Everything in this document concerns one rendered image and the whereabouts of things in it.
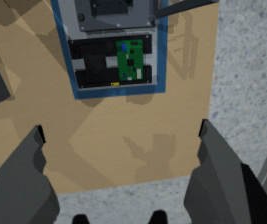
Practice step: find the green circuit board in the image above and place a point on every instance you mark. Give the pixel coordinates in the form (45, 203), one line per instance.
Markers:
(130, 59)

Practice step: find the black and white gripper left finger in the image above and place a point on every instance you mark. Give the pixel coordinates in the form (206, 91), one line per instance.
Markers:
(26, 195)

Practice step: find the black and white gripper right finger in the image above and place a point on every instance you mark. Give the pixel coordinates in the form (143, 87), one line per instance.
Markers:
(223, 190)

